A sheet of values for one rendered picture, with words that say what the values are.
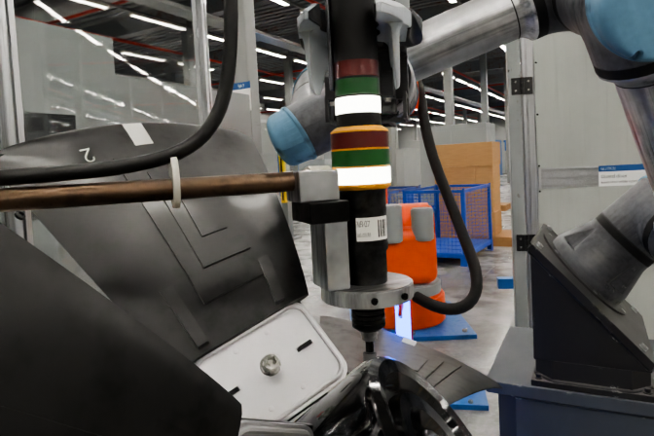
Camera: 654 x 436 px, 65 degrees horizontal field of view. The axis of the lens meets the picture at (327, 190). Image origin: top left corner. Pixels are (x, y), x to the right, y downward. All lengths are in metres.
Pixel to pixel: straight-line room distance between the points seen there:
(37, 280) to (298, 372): 0.21
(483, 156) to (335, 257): 7.90
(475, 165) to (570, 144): 6.13
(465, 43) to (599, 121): 1.55
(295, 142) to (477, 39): 0.29
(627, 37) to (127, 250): 0.53
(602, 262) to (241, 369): 0.74
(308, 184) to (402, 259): 3.82
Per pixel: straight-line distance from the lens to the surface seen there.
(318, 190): 0.35
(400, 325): 0.76
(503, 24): 0.76
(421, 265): 4.19
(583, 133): 2.24
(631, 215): 0.99
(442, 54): 0.75
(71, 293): 0.20
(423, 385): 0.36
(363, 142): 0.36
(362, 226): 0.37
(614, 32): 0.64
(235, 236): 0.40
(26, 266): 0.19
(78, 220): 0.42
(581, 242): 0.99
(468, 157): 8.30
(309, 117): 0.63
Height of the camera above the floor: 1.38
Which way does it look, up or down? 3 degrees down
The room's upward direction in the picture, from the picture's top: 3 degrees counter-clockwise
